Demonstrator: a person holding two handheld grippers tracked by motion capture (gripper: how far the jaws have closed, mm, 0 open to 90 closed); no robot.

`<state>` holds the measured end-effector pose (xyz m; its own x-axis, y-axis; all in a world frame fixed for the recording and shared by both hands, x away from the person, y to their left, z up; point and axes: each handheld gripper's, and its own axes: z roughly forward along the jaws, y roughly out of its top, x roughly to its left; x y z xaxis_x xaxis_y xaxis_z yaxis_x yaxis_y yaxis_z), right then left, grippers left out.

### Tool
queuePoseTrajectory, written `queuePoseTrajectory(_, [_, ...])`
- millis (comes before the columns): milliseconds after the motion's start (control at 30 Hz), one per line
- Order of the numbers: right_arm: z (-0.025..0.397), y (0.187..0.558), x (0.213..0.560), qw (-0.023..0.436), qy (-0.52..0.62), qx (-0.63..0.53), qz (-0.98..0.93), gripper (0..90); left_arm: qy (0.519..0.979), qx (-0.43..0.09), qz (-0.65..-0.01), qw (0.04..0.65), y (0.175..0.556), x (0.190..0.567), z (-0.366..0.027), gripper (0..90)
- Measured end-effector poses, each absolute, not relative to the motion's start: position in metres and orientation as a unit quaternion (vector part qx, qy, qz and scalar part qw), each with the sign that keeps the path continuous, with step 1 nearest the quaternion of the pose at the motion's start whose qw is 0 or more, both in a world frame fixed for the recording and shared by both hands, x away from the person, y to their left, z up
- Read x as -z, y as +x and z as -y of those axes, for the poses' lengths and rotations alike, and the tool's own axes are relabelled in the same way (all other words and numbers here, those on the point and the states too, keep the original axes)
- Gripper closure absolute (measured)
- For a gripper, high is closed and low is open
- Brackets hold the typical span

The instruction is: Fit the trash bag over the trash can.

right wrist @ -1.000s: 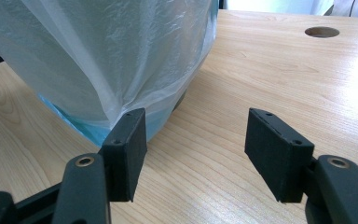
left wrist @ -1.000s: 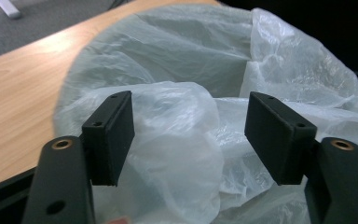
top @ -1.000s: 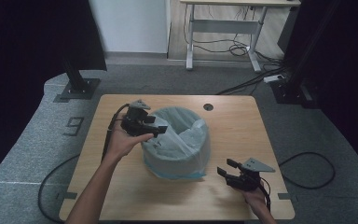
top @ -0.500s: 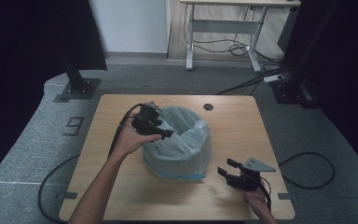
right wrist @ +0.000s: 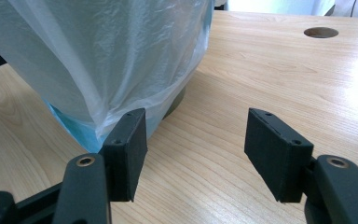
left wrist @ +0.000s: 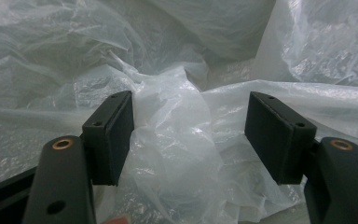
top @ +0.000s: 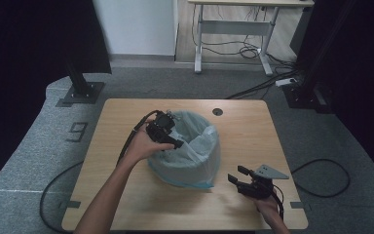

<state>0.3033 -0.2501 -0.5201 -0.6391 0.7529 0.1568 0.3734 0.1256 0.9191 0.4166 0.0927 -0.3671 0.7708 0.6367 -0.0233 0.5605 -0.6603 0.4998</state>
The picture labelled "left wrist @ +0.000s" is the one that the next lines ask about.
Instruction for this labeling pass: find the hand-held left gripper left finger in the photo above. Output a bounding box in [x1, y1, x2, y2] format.
[22, 90, 135, 224]

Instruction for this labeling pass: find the white plastic garbage bag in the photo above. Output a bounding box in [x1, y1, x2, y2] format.
[0, 0, 358, 224]

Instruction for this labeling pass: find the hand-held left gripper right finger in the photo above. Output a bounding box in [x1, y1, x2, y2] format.
[243, 91, 358, 224]

